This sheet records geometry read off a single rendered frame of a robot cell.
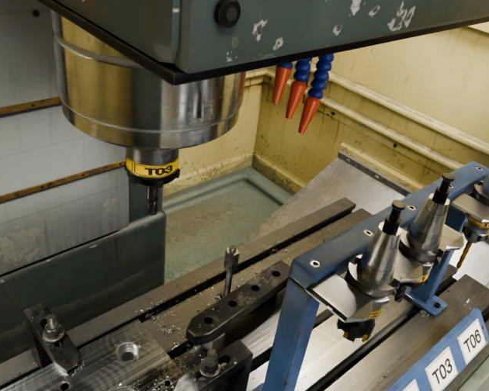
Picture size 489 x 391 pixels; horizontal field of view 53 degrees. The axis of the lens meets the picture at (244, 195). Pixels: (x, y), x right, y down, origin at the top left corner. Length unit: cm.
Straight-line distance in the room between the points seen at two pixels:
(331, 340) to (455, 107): 72
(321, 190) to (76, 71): 124
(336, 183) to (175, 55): 140
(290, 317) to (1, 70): 57
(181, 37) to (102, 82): 19
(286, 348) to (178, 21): 56
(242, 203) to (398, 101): 67
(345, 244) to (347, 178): 94
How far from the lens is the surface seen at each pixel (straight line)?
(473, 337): 105
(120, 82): 37
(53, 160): 98
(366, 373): 95
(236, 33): 21
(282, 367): 74
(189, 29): 19
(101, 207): 109
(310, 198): 155
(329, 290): 60
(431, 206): 67
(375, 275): 61
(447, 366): 98
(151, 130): 39
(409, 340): 104
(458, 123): 141
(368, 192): 155
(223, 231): 167
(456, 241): 76
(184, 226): 168
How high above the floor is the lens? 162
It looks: 34 degrees down
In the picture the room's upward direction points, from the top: 8 degrees clockwise
